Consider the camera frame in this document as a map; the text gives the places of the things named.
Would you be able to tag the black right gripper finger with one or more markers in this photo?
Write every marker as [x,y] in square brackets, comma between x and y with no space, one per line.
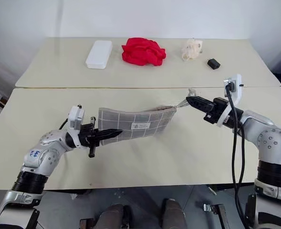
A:
[201,100]
[203,107]

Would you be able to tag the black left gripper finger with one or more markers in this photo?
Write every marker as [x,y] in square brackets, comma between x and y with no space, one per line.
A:
[107,137]
[110,132]

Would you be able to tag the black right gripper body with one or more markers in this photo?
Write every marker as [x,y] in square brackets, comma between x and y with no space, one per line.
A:
[217,109]

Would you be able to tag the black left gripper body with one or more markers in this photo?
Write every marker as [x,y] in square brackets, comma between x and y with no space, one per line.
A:
[88,138]

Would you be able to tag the grey plaid pouch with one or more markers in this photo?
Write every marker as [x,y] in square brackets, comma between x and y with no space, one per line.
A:
[140,124]

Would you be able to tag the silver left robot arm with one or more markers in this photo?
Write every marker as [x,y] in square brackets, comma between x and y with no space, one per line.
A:
[39,157]

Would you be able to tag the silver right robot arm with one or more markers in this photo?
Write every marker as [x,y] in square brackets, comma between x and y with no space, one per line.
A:
[269,140]

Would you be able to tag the small black power adapter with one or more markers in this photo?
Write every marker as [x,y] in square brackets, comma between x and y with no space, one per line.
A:
[213,64]

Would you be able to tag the crumpled red cloth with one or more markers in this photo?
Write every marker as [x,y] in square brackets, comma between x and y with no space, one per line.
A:
[143,52]

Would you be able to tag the white rectangular plastic box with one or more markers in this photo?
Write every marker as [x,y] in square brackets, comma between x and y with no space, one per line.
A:
[98,55]

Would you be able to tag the dark rounded shape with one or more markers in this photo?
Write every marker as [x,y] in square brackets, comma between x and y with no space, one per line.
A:
[115,217]
[175,214]

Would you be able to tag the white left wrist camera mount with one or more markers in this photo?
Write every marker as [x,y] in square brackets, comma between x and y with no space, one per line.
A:
[74,118]

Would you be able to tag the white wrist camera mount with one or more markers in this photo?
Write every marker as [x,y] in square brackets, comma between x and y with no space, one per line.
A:
[74,118]
[237,93]

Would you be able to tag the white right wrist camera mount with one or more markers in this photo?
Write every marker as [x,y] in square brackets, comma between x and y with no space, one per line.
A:
[237,93]

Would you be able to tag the black metal bracket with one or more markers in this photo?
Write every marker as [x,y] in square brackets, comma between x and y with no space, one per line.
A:
[216,214]

